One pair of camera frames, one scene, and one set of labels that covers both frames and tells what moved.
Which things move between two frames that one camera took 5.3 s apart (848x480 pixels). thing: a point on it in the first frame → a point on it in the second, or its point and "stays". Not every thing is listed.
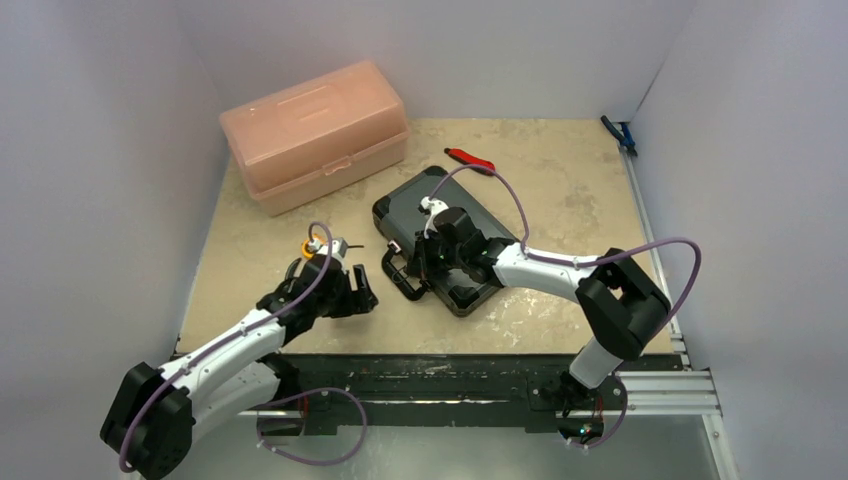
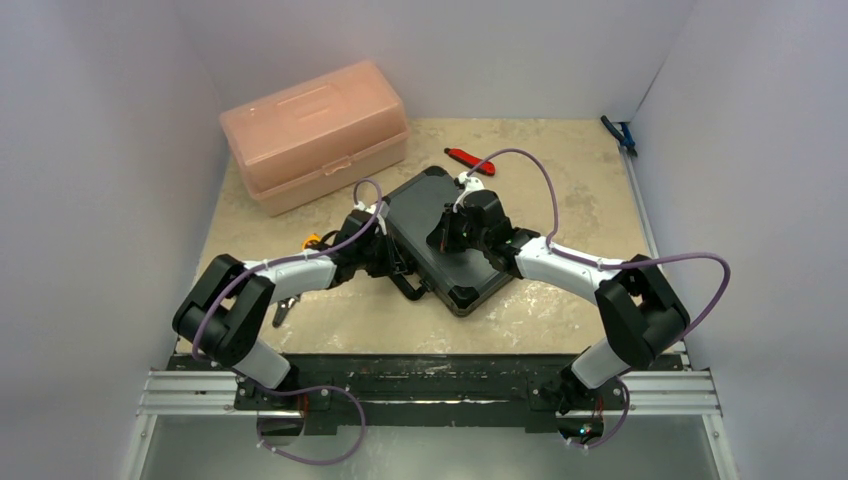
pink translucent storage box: x=306 y=140 stays
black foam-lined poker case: x=399 y=221 stays
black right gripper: x=423 y=252 → x=448 y=231
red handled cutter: x=466 y=159 stays
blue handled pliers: x=626 y=140 stays
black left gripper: x=355 y=302 → x=388 y=265
